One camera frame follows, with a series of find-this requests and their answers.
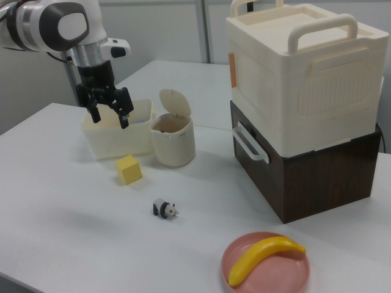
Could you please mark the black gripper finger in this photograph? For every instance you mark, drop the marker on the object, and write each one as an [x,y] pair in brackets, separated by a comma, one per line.
[123,105]
[93,111]

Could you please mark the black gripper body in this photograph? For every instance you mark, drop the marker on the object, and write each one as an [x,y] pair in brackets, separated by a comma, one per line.
[97,80]

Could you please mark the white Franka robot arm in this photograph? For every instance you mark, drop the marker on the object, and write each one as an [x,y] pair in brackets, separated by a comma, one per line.
[46,21]

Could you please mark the cream trash can lid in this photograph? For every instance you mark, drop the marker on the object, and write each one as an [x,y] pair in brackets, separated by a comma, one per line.
[174,102]

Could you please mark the small cream trash can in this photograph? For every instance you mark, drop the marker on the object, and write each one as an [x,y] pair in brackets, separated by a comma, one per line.
[173,140]

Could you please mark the translucent white plastic bin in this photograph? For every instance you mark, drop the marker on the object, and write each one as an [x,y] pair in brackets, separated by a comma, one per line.
[116,137]

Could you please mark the yellow cube block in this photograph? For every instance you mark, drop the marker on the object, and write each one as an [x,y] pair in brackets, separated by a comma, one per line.
[129,169]

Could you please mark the small panda figurine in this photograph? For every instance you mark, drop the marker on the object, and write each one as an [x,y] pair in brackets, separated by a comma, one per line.
[164,208]

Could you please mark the cream plastic storage box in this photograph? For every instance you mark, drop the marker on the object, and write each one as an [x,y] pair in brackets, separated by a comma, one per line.
[305,79]

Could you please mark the dark wood drawer box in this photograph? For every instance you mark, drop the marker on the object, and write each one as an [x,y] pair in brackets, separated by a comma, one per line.
[305,180]

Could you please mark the yellow toy banana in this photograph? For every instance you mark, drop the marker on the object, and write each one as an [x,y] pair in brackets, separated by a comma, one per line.
[259,255]

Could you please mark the pink plate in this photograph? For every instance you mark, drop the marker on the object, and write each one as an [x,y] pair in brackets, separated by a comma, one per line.
[275,268]

